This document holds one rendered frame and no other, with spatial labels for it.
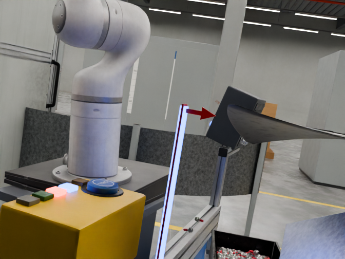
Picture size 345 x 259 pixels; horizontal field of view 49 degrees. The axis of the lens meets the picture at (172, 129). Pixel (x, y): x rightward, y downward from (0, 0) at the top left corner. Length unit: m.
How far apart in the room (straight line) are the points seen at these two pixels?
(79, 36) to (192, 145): 1.66
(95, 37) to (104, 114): 0.17
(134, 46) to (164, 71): 5.79
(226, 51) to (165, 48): 2.03
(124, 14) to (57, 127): 1.62
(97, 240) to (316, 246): 0.38
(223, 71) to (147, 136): 2.71
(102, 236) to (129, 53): 0.56
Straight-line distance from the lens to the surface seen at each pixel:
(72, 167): 0.92
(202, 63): 6.63
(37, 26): 2.58
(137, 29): 0.91
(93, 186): 0.49
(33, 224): 0.42
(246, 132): 0.75
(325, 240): 0.67
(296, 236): 0.71
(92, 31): 0.85
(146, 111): 6.74
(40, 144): 2.51
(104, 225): 0.43
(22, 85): 2.52
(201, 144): 2.44
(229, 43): 4.92
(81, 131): 0.88
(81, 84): 0.88
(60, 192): 0.47
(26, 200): 0.43
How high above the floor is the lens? 1.22
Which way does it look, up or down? 6 degrees down
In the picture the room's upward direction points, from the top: 9 degrees clockwise
